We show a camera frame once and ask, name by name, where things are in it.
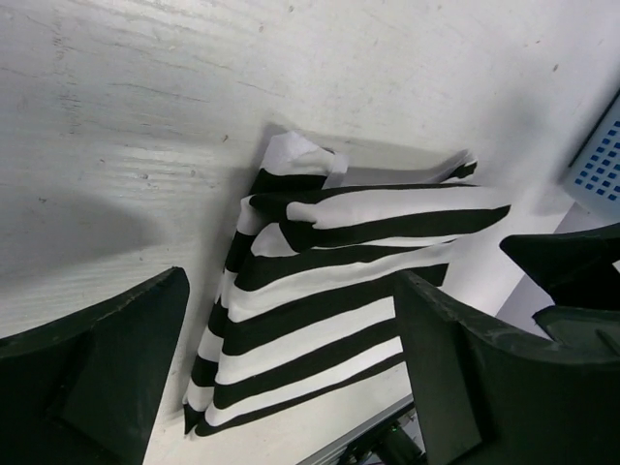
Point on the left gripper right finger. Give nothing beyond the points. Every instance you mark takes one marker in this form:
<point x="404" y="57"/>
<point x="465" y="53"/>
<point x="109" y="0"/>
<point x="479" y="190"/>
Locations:
<point x="487" y="392"/>

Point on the black white striped tank top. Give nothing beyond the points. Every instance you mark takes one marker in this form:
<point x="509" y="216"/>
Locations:
<point x="305" y="301"/>

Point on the aluminium rail frame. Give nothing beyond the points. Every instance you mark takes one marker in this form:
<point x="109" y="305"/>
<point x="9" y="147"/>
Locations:
<point x="391" y="437"/>

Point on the white plastic basket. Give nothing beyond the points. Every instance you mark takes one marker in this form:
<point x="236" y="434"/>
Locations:
<point x="592" y="179"/>

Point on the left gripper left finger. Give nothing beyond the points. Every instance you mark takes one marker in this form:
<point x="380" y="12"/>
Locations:
<point x="86" y="388"/>

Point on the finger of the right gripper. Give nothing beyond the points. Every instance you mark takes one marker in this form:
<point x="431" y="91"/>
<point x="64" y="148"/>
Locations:
<point x="573" y="268"/>
<point x="590" y="330"/>

